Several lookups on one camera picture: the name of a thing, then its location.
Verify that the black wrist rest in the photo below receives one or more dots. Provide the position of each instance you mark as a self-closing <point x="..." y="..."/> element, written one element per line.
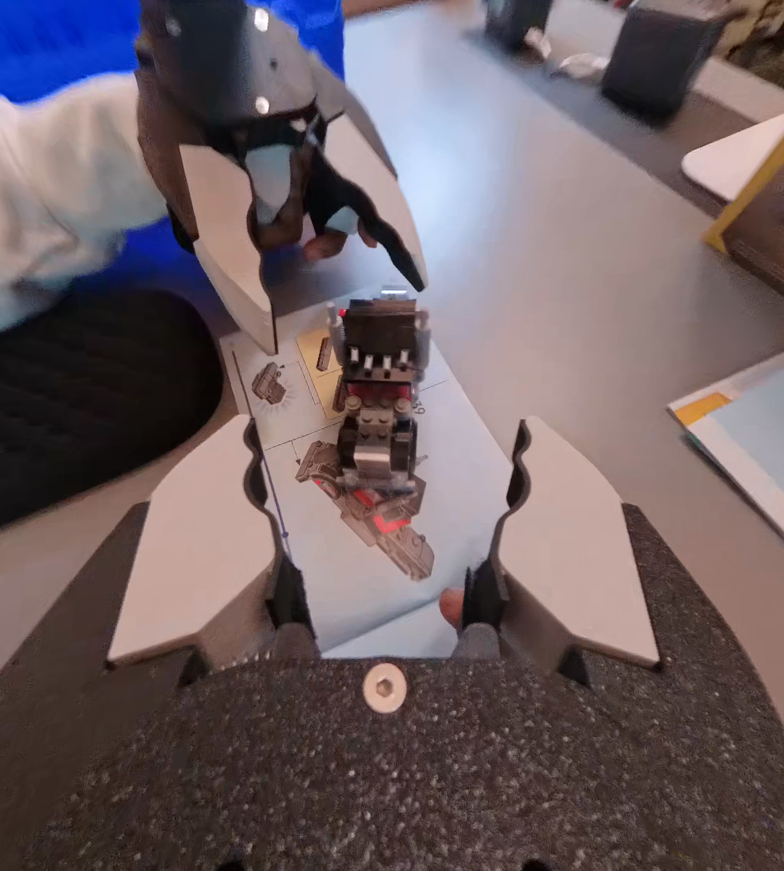
<point x="79" y="408"/>

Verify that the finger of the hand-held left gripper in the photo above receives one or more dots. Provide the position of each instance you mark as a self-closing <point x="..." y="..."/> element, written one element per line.
<point x="222" y="224"/>
<point x="371" y="156"/>

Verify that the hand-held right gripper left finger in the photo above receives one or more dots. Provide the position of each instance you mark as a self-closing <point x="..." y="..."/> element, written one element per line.
<point x="201" y="544"/>

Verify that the blue plastic bin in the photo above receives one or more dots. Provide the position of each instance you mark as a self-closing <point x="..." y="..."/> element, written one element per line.
<point x="38" y="41"/>

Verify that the person's left hand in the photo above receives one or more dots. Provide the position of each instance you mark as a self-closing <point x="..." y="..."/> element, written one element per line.
<point x="283" y="231"/>

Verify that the white round pad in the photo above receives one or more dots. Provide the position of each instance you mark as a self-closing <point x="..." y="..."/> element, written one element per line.
<point x="739" y="163"/>

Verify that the black red lego truck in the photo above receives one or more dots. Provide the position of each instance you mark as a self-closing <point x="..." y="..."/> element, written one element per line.
<point x="378" y="326"/>

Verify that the person's right hand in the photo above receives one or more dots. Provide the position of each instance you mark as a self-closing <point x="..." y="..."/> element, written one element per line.
<point x="452" y="605"/>

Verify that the black cube device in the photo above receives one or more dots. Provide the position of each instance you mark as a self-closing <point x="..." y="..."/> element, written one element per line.
<point x="657" y="61"/>

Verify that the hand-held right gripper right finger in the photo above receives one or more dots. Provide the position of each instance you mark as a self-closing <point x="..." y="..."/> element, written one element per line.
<point x="569" y="544"/>

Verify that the battery charger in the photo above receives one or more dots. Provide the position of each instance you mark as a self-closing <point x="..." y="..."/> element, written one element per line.
<point x="518" y="24"/>

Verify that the closed instruction booklets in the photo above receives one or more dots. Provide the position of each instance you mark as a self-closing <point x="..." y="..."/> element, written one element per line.
<point x="759" y="435"/>

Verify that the large lego set box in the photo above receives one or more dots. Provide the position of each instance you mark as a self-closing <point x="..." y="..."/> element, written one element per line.
<point x="780" y="231"/>

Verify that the open instruction booklet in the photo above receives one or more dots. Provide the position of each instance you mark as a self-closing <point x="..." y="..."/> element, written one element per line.
<point x="460" y="435"/>

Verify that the person's left forearm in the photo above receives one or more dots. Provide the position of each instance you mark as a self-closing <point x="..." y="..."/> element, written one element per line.
<point x="38" y="204"/>

